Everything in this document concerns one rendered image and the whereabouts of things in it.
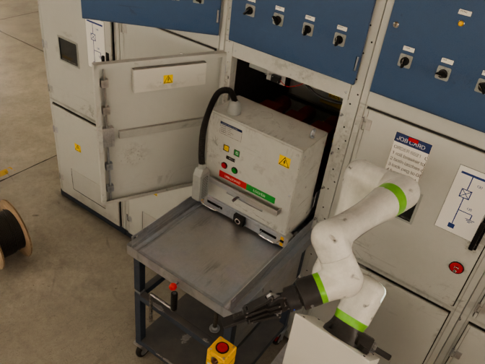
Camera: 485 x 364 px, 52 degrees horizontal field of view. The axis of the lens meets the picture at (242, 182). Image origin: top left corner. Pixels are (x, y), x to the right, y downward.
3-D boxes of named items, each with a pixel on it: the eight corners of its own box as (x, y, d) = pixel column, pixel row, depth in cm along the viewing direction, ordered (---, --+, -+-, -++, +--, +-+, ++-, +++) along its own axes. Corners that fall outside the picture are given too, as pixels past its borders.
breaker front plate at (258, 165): (283, 239, 233) (301, 152, 205) (202, 195, 253) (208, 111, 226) (284, 237, 234) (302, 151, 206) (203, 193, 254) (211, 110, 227)
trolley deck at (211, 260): (234, 324, 205) (236, 315, 202) (126, 253, 231) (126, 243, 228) (313, 240, 252) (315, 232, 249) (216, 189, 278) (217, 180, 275)
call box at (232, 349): (221, 378, 184) (224, 361, 178) (205, 365, 187) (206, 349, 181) (234, 362, 190) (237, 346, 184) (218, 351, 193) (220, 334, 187)
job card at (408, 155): (416, 189, 204) (432, 145, 192) (382, 174, 210) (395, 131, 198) (416, 188, 204) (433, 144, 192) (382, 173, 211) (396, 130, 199)
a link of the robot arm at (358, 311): (334, 313, 196) (358, 270, 197) (369, 335, 187) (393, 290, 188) (322, 308, 186) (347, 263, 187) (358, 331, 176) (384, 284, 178)
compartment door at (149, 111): (99, 198, 254) (89, 59, 211) (211, 173, 282) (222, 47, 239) (102, 206, 249) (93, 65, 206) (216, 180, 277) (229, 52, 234)
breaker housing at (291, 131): (285, 238, 233) (304, 151, 205) (203, 193, 254) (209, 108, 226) (334, 191, 269) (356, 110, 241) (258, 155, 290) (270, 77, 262)
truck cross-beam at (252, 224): (286, 249, 234) (288, 240, 231) (197, 200, 257) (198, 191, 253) (291, 243, 238) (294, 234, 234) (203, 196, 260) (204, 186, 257)
